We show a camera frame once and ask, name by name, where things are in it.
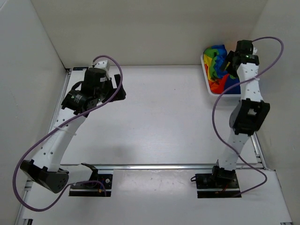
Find dark label sticker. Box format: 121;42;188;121
72;67;89;71

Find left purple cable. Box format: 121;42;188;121
12;55;123;211

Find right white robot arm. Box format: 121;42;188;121
210;40;270;188

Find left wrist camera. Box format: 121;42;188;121
92;60;110;73

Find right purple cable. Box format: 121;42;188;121
211;37;285;195

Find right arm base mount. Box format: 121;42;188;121
190;164;241;199

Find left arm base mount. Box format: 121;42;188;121
69;163;113;197

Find purple cable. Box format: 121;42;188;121
211;37;285;195
12;55;123;211

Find rainbow striped shorts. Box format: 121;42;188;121
203;45;240;94

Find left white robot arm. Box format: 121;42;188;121
20;67;126;194

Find white plastic mesh basket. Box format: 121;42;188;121
200;52;244;101

